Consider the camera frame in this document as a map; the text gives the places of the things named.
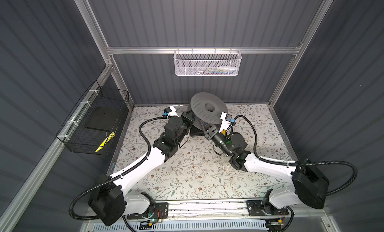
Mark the grey perforated spool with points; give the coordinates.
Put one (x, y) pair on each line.
(207, 108)

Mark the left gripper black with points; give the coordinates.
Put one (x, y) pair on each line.
(189, 121)

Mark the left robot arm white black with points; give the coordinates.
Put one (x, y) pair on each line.
(113, 201)

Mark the black pad in basket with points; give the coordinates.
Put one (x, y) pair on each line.
(103, 119)

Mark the white wire mesh basket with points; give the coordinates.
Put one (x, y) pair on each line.
(207, 62)

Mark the black wire basket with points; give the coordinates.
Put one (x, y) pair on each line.
(78, 139)

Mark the black plastic bin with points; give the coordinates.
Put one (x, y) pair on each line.
(196, 132)

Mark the white vented strip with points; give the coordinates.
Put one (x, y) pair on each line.
(206, 225)

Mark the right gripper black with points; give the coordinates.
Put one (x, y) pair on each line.
(208, 134)

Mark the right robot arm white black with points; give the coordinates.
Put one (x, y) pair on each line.
(306, 184)

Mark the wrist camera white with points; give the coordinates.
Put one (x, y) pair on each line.
(170, 112)
(227, 122)

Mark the yellow black item in basket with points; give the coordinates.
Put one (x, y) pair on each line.
(104, 143)

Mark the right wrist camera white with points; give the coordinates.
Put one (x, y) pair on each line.
(227, 122)

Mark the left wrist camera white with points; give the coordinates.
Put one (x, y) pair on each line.
(170, 112)

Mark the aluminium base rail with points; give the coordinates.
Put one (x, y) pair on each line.
(213, 209)

